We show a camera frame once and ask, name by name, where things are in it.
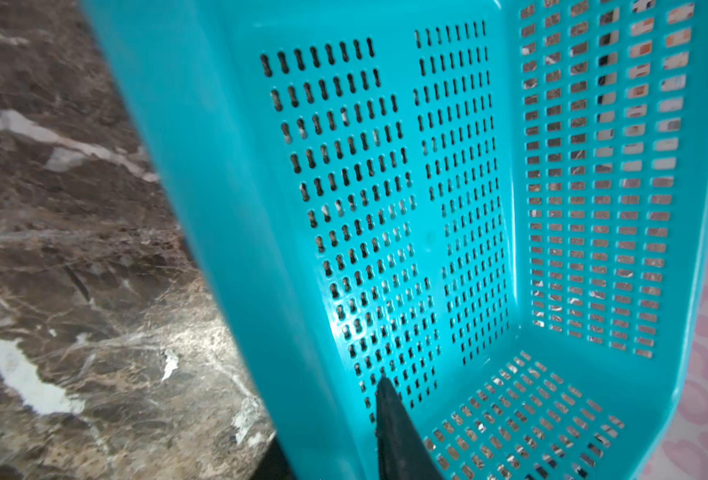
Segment teal plastic basket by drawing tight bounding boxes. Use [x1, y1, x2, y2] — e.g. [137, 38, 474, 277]
[83, 1, 708, 479]

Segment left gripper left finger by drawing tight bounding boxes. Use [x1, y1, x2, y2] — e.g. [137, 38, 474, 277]
[250, 437, 296, 480]

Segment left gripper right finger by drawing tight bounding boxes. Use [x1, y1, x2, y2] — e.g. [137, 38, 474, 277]
[376, 377, 442, 480]

